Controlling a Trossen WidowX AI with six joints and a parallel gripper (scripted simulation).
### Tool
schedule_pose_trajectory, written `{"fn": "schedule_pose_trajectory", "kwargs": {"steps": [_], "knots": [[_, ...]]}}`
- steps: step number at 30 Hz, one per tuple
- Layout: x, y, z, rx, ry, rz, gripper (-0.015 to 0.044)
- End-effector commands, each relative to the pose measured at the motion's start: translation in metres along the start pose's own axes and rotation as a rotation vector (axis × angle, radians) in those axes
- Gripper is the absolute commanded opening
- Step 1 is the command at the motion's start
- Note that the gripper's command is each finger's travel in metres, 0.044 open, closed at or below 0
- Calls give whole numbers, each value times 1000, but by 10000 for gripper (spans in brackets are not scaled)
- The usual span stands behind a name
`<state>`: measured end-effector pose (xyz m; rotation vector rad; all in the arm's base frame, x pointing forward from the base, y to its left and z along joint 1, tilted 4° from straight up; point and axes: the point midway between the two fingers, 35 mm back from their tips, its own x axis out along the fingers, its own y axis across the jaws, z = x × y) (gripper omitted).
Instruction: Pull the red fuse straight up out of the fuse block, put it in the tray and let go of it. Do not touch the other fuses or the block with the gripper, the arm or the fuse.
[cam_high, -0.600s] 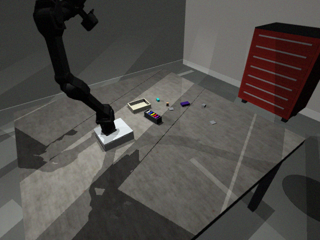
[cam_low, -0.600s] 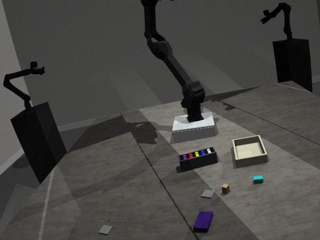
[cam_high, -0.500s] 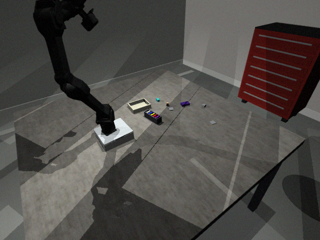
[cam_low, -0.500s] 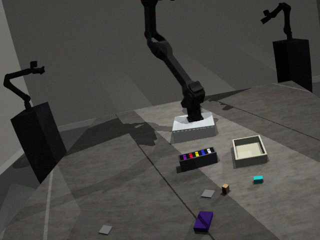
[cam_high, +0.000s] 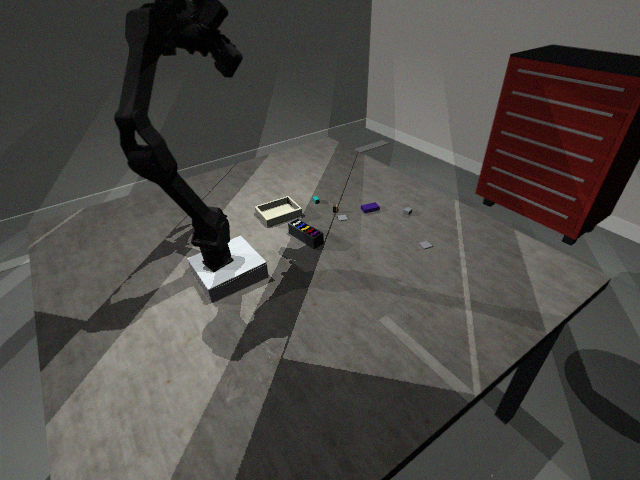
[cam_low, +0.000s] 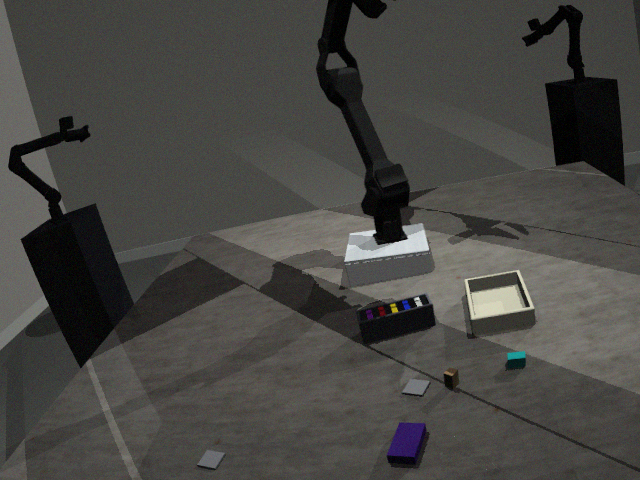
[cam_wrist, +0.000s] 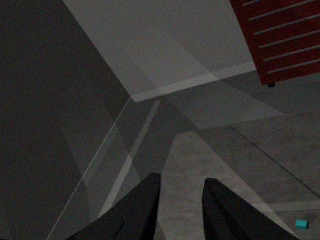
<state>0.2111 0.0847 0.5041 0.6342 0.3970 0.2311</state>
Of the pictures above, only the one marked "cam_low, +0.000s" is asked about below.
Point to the beige shallow tray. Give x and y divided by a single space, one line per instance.
498 302

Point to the small teal block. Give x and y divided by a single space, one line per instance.
516 359

